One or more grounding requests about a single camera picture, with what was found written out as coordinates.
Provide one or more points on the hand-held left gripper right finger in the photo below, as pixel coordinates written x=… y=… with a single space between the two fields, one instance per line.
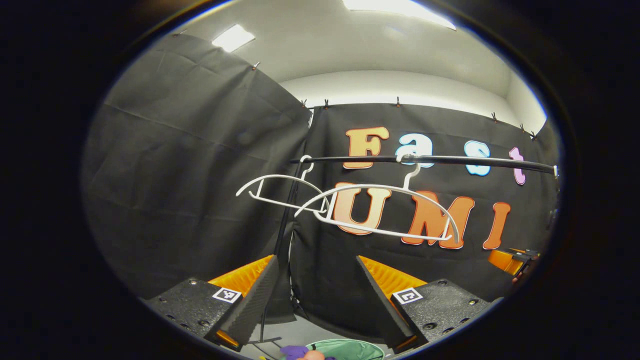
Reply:
x=380 y=305

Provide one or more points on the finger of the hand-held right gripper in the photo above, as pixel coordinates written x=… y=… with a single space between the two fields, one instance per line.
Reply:
x=525 y=255
x=505 y=261

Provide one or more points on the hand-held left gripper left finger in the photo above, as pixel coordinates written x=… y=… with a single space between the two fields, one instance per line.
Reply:
x=255 y=300

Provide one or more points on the green laundry hamper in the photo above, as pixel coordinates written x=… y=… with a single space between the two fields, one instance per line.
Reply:
x=350 y=350

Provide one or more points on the purple ribbed shirt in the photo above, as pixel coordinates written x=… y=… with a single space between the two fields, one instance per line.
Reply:
x=292 y=351

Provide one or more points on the white plastic hanger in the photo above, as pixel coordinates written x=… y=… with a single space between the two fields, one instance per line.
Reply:
x=280 y=176
x=380 y=186

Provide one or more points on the black clothes rack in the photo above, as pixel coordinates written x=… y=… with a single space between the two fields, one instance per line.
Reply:
x=475 y=161

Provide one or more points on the black backdrop cloth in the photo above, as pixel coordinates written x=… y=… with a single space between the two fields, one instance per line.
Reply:
x=175 y=175
x=325 y=280

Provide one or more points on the row of backdrop clips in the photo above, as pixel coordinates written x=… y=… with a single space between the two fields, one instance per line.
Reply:
x=398 y=102

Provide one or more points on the small rectangular ceiling light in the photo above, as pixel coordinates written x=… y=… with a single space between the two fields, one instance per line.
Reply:
x=233 y=38

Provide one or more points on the large ceiling light panel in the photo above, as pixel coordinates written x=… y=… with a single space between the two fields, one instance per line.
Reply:
x=400 y=7

